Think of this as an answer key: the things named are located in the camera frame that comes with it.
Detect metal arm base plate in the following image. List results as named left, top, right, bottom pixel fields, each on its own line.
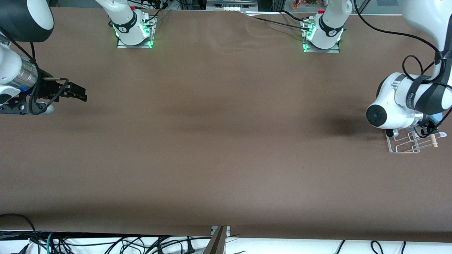
left=117, top=16, right=155, bottom=49
left=303, top=19, right=340, bottom=53

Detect colourful snack packets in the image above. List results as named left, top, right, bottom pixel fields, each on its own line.
left=291, top=0, right=327, bottom=10

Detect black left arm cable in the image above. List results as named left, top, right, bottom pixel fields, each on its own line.
left=354, top=0, right=452, bottom=139

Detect white wire cup rack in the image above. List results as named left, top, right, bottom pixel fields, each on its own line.
left=386, top=128, right=447, bottom=153

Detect short black tabletop cable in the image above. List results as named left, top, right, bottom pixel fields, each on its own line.
left=280, top=10, right=315, bottom=24

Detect long black tabletop cable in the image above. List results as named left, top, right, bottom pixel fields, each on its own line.
left=240, top=12, right=311, bottom=30

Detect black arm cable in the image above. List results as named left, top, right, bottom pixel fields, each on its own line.
left=354, top=0, right=452, bottom=139
left=0, top=34, right=70, bottom=116

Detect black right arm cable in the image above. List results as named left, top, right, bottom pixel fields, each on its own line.
left=0, top=34, right=70, bottom=116

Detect small metal bracket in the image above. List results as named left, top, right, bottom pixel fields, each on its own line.
left=210, top=226, right=231, bottom=237

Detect white power strip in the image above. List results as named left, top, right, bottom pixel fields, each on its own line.
left=206, top=0, right=259, bottom=12

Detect thick black floor cable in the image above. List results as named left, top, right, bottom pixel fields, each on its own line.
left=0, top=213, right=37, bottom=247

